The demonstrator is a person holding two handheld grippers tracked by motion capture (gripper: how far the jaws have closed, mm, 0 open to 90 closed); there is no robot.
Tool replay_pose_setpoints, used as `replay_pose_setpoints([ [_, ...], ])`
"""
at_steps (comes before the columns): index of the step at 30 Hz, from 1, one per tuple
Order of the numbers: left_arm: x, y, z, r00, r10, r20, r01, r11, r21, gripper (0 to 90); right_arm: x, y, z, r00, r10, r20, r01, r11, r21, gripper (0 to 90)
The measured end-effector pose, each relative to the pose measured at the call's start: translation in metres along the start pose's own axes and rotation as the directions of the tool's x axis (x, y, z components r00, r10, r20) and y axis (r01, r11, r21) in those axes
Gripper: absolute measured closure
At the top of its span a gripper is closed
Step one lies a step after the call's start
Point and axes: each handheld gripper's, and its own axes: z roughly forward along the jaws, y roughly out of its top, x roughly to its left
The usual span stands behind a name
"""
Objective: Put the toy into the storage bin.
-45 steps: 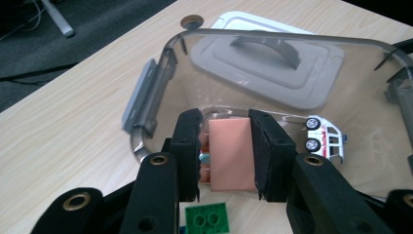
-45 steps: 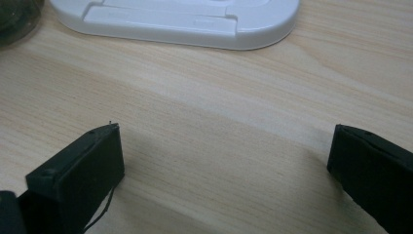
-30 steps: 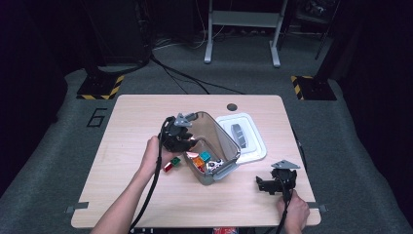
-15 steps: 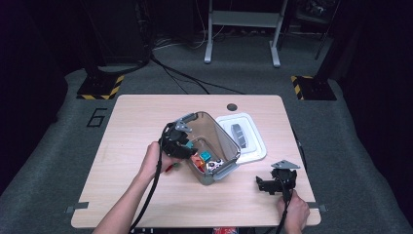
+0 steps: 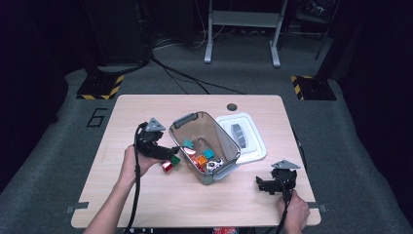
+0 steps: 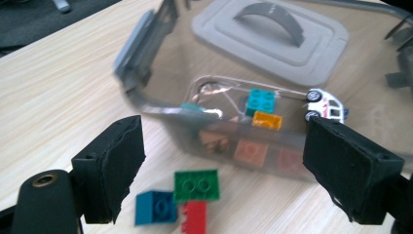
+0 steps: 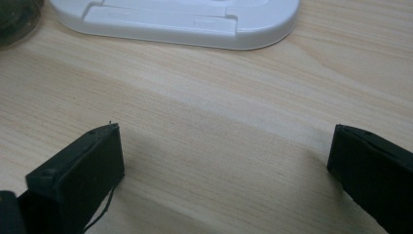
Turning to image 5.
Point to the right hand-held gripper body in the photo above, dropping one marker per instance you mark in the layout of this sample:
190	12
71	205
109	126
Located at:
285	180

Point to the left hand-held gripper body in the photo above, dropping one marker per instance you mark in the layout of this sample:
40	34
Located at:
147	143

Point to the single red brick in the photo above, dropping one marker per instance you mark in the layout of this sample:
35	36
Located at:
167	166

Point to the single green brick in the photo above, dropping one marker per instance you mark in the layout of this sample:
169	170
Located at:
175	160

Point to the white box lid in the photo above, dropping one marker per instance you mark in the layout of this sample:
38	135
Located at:
253	149

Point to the pile of coloured building blocks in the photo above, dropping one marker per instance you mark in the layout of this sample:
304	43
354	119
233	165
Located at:
208	154

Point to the white toy car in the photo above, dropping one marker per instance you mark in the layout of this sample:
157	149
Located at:
214	165

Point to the person's left hand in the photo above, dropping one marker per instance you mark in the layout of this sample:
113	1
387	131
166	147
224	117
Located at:
130	169

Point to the person's right hand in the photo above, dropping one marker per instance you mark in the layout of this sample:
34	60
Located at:
295	213

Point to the red printed item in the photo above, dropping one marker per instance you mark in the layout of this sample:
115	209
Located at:
224	231

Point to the dark round table grommet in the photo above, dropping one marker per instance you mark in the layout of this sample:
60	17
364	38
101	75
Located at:
232	107

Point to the black cabinet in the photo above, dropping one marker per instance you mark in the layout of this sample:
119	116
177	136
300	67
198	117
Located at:
120	32

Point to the grey metal stand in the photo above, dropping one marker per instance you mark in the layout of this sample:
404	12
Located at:
243	18

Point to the dark equipment clutter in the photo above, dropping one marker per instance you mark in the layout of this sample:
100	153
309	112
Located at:
316	8

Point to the grey table bracket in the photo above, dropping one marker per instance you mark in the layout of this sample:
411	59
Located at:
319	207
79	205

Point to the black yellow striped base plate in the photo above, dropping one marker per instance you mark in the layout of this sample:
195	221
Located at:
316	89
97	87

